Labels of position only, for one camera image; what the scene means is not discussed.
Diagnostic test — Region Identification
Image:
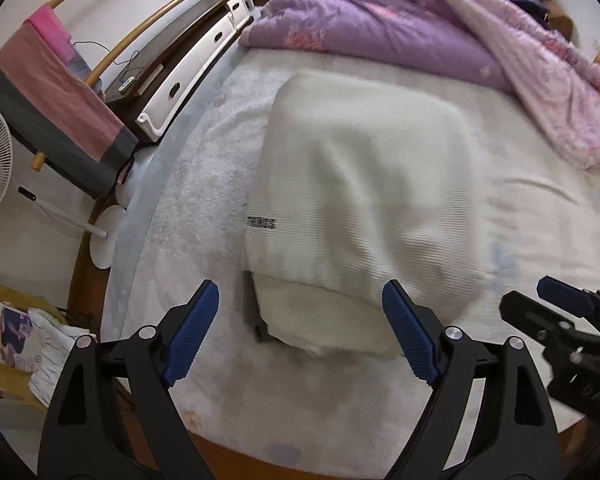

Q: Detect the dark purple blanket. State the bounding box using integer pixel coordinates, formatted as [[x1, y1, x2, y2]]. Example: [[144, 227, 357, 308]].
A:
[[500, 0, 552, 18]]

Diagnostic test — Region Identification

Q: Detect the white crumpled cloth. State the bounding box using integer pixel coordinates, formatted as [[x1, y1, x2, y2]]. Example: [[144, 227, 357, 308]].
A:
[[27, 310, 98, 408]]

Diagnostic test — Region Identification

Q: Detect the white cabinet with dark top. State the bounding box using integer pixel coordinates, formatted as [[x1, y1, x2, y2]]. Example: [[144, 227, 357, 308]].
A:
[[102, 0, 253, 142]]

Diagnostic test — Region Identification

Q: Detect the black cable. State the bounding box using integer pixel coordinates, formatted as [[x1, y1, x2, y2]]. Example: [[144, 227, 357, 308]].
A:
[[72, 40, 141, 69]]

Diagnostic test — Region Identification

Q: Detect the brown chair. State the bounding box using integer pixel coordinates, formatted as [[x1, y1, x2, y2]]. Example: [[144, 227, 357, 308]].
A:
[[545, 0, 577, 41]]

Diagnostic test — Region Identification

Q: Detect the pink and grey towel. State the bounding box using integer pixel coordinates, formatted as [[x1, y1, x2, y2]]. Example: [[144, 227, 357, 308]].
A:
[[0, 4, 138, 198]]

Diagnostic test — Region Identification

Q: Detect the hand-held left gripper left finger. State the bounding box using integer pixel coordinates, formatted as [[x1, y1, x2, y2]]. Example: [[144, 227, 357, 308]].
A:
[[37, 280, 220, 480]]

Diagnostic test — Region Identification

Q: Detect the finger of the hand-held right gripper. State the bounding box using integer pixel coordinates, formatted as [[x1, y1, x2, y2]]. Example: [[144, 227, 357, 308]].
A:
[[536, 275, 600, 321], [500, 291, 588, 352]]

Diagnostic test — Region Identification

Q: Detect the printed cloth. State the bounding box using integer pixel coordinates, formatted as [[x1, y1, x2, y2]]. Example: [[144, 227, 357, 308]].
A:
[[0, 297, 37, 371]]

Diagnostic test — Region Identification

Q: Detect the purple floral quilt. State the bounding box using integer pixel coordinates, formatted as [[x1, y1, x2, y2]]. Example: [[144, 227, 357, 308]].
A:
[[242, 0, 600, 173]]

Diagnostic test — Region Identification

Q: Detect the cat print bed sheet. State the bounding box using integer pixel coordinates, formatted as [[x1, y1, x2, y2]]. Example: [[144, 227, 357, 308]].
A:
[[97, 45, 600, 480]]

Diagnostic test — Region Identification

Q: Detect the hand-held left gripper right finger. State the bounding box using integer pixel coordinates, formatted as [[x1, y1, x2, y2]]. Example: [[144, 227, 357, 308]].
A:
[[381, 280, 565, 480]]

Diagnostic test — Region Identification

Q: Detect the white snap-button jacket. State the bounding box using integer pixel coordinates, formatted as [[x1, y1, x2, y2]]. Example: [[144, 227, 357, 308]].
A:
[[244, 71, 491, 358]]

